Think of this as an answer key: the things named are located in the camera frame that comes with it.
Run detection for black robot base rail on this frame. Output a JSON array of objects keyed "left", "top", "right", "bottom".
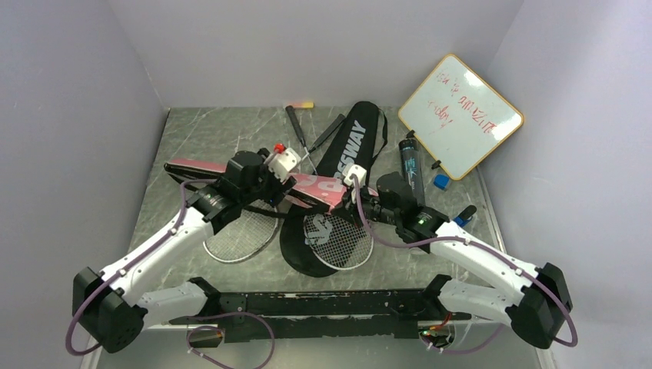
[{"left": 170, "top": 288, "right": 470, "bottom": 343}]

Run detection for black shuttlecock tube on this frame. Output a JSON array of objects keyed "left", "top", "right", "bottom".
[{"left": 398, "top": 138, "right": 434, "bottom": 256}]

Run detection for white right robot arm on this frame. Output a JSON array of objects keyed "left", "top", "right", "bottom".
[{"left": 338, "top": 165, "right": 579, "bottom": 349}]

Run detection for pink racket bag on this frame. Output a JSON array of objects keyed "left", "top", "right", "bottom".
[{"left": 164, "top": 158, "right": 381, "bottom": 215}]

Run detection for whiteboard with yellow frame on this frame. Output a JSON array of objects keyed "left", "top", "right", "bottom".
[{"left": 398, "top": 54, "right": 525, "bottom": 180}]

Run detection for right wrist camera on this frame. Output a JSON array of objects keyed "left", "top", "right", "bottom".
[{"left": 341, "top": 163, "right": 367, "bottom": 188}]

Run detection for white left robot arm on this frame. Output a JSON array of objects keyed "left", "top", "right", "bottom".
[{"left": 65, "top": 148, "right": 301, "bottom": 357}]

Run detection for white racket left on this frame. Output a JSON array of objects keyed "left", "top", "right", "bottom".
[{"left": 202, "top": 105, "right": 319, "bottom": 264}]

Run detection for white racket right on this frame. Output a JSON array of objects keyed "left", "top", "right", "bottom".
[{"left": 304, "top": 113, "right": 378, "bottom": 277}]

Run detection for black racket bag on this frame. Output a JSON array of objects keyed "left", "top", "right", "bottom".
[{"left": 279, "top": 101, "right": 388, "bottom": 278}]

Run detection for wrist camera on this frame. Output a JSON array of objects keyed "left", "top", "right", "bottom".
[
  {"left": 341, "top": 163, "right": 367, "bottom": 188},
  {"left": 264, "top": 143, "right": 301, "bottom": 183}
]

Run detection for white racket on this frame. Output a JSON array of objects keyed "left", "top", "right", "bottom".
[
  {"left": 202, "top": 105, "right": 319, "bottom": 264},
  {"left": 304, "top": 113, "right": 378, "bottom": 277}
]

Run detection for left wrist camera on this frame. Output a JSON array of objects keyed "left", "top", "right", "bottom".
[{"left": 264, "top": 143, "right": 301, "bottom": 183}]

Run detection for yellow pink marker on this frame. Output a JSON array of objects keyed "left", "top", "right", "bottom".
[{"left": 284, "top": 101, "right": 314, "bottom": 109}]

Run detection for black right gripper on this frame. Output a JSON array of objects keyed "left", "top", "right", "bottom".
[{"left": 331, "top": 181, "right": 400, "bottom": 229}]

